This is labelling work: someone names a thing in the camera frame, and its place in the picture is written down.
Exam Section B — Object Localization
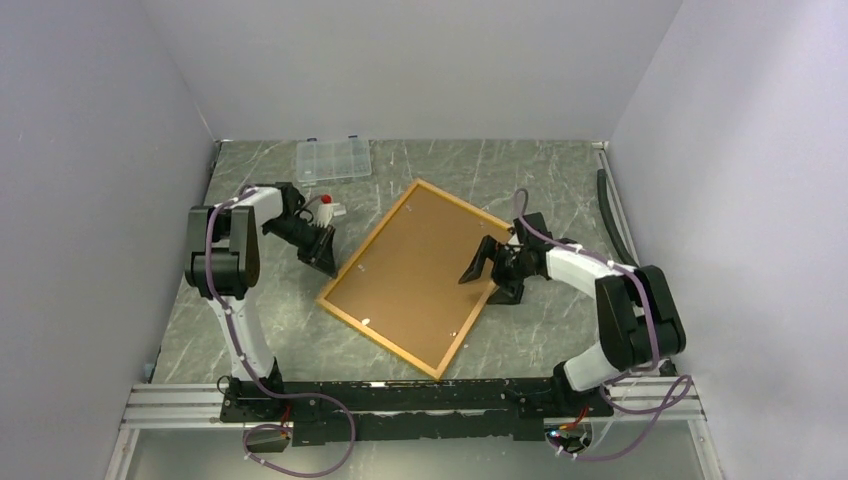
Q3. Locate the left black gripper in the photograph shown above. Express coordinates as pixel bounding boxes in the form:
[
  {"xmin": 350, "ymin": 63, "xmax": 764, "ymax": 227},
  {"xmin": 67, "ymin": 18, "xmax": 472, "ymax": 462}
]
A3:
[{"xmin": 264, "ymin": 216, "xmax": 339, "ymax": 279}]

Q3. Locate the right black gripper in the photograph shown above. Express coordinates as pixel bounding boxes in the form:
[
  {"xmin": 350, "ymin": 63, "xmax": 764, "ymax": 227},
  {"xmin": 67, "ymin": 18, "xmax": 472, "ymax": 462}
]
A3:
[{"xmin": 459, "ymin": 234, "xmax": 536, "ymax": 304}]

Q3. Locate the brown backing board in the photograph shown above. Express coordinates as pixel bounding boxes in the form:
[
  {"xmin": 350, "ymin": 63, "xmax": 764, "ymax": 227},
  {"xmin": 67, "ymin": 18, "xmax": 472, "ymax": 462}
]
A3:
[{"xmin": 323, "ymin": 185, "xmax": 510, "ymax": 372}]

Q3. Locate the yellow wooden picture frame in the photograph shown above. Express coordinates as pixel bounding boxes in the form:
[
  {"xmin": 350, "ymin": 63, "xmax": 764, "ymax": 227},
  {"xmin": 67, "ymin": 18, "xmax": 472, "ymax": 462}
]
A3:
[{"xmin": 314, "ymin": 177, "xmax": 517, "ymax": 382}]

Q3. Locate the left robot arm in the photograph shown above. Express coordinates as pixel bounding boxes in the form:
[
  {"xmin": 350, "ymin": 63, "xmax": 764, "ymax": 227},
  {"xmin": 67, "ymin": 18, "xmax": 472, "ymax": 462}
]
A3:
[{"xmin": 184, "ymin": 182, "xmax": 347, "ymax": 420}]

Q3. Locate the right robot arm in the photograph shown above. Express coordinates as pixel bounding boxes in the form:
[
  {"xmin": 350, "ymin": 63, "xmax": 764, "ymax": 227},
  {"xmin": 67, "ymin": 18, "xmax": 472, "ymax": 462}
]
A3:
[{"xmin": 459, "ymin": 212, "xmax": 686, "ymax": 415}]

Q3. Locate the clear plastic organizer box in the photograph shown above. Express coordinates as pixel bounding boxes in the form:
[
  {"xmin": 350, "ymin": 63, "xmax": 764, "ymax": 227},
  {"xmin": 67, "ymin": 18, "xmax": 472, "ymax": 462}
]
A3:
[{"xmin": 295, "ymin": 136, "xmax": 372, "ymax": 184}]

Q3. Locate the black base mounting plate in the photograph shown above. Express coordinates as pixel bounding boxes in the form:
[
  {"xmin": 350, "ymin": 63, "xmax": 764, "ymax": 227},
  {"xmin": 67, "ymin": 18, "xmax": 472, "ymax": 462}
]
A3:
[{"xmin": 219, "ymin": 377, "xmax": 613, "ymax": 446}]

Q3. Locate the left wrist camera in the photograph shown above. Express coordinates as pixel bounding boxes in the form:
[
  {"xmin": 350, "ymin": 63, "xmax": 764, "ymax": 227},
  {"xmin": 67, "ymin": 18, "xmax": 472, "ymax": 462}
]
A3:
[{"xmin": 313, "ymin": 194, "xmax": 347, "ymax": 228}]

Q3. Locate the black corrugated hose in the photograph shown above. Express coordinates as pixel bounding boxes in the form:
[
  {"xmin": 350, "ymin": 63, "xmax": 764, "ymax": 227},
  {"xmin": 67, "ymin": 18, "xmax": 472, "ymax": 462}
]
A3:
[{"xmin": 596, "ymin": 168, "xmax": 641, "ymax": 268}]

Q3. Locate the aluminium rail frame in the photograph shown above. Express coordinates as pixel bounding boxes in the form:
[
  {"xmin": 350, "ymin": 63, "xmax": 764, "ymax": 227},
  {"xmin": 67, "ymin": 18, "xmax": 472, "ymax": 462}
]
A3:
[{"xmin": 107, "ymin": 375, "xmax": 723, "ymax": 479}]

